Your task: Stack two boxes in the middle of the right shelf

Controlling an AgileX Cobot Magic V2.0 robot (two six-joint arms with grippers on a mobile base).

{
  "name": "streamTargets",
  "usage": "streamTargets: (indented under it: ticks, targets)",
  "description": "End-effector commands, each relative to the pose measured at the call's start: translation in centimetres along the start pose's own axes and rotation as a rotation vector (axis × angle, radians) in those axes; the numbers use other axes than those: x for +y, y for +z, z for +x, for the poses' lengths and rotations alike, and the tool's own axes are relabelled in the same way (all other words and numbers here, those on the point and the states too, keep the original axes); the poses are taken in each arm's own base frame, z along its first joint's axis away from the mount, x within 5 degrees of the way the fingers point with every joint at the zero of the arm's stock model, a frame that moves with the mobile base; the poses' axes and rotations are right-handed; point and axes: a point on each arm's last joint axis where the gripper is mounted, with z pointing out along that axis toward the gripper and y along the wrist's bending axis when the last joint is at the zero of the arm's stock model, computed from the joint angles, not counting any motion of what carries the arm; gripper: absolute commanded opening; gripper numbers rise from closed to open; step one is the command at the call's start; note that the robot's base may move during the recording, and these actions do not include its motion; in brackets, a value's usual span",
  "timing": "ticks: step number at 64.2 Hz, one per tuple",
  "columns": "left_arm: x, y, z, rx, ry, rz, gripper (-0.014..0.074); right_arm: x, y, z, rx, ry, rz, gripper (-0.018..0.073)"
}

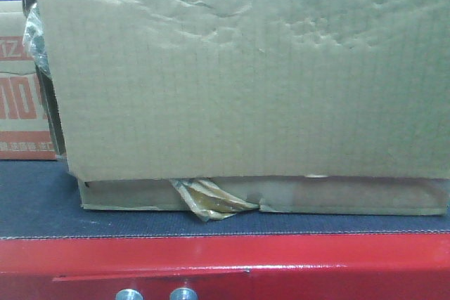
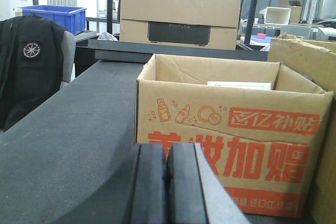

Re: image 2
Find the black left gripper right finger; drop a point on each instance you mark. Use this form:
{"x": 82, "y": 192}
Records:
{"x": 194, "y": 192}

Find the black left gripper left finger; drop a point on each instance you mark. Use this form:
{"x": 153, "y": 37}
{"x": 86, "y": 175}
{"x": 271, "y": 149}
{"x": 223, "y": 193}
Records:
{"x": 135, "y": 193}

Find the cardboard box red print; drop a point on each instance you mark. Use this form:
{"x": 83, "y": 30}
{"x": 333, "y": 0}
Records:
{"x": 262, "y": 145}

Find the white paper sheet in box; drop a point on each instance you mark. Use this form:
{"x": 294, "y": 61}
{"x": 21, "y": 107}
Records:
{"x": 245, "y": 85}

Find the black flat tray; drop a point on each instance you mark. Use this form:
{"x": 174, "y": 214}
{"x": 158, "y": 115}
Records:
{"x": 141, "y": 53}

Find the grey office chair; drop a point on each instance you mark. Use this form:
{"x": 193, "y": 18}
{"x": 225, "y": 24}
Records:
{"x": 68, "y": 47}

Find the pink tape roll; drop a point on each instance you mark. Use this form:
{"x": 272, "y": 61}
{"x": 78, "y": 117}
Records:
{"x": 261, "y": 36}

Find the large cardboard box black print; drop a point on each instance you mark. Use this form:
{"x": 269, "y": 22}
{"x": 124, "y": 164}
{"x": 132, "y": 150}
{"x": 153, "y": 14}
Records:
{"x": 191, "y": 23}

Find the black jacket with patch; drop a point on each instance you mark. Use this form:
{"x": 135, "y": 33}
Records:
{"x": 32, "y": 63}

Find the plain cardboard box right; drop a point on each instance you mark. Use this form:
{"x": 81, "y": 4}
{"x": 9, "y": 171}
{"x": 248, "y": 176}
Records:
{"x": 315, "y": 60}

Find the blue plastic crate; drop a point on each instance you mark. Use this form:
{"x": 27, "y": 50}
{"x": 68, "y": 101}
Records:
{"x": 72, "y": 19}

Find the white plastic bin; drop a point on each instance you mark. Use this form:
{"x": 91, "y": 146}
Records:
{"x": 277, "y": 15}

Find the small distant cardboard box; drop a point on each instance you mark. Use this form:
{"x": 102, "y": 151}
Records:
{"x": 296, "y": 8}

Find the black metal stand post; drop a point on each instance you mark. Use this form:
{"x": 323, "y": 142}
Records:
{"x": 110, "y": 16}

